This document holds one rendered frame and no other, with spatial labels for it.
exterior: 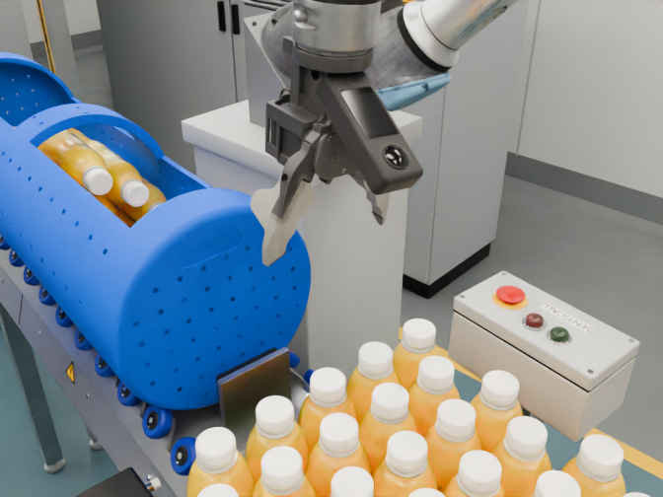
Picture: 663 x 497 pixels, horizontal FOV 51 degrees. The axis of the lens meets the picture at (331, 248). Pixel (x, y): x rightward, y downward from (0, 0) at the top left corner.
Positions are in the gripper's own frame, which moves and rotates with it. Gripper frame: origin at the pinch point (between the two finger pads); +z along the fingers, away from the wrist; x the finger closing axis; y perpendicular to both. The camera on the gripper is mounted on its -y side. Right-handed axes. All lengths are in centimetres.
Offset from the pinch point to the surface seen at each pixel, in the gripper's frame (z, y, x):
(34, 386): 99, 107, 8
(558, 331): 11.3, -14.7, -23.0
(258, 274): 12.4, 14.9, -1.4
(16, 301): 42, 67, 16
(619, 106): 67, 105, -262
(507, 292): 11.7, -5.9, -24.7
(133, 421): 33.8, 20.6, 14.5
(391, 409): 14.5, -10.5, -0.9
